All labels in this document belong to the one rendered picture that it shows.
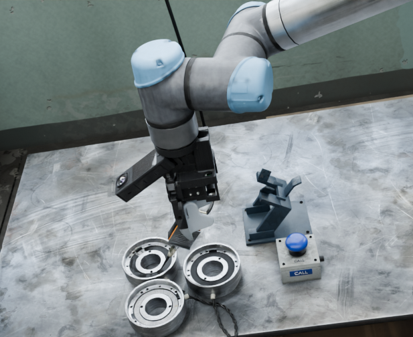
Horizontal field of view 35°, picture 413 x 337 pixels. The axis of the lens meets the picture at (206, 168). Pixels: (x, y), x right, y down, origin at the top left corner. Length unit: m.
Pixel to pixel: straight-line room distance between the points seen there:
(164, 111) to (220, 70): 0.10
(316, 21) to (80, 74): 2.00
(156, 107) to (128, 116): 2.03
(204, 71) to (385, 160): 0.63
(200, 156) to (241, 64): 0.19
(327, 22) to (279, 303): 0.50
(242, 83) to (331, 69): 2.02
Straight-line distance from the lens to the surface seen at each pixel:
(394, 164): 1.42
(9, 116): 3.05
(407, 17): 2.85
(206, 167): 1.03
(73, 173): 1.55
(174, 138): 0.96
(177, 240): 1.14
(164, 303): 1.20
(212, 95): 0.89
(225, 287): 1.17
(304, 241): 1.17
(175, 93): 0.91
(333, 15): 0.94
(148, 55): 0.92
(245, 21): 0.99
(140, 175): 1.03
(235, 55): 0.92
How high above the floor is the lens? 1.73
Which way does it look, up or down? 40 degrees down
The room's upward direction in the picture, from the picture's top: 12 degrees counter-clockwise
